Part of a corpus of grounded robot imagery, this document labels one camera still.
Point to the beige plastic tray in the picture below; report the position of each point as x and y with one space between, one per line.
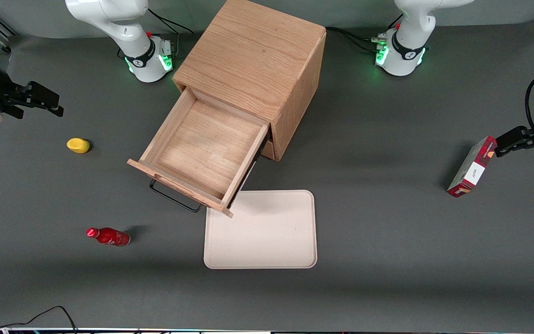
267 232

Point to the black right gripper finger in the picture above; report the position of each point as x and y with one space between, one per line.
30 110
42 96

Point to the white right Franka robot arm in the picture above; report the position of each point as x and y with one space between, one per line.
123 23

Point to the red soda bottle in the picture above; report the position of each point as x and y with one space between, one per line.
109 236

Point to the yellow lemon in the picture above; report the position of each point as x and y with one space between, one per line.
78 145

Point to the oak wooden cabinet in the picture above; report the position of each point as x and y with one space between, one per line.
248 55

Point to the oak wooden drawer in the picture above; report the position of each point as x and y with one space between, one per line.
202 144
269 150

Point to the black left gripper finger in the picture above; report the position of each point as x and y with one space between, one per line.
515 136
517 146

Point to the red and white snack box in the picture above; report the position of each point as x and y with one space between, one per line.
473 169

